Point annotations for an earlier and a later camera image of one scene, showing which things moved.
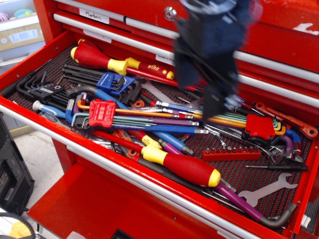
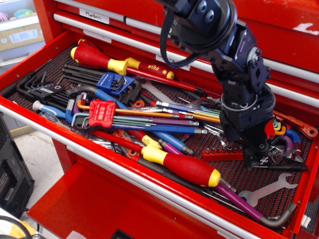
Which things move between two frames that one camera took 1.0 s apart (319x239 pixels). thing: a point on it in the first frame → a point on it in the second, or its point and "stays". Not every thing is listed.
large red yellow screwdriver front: (193, 172) stays
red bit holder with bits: (227, 153) stays
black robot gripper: (208, 34) → (243, 113)
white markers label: (94, 16) stays
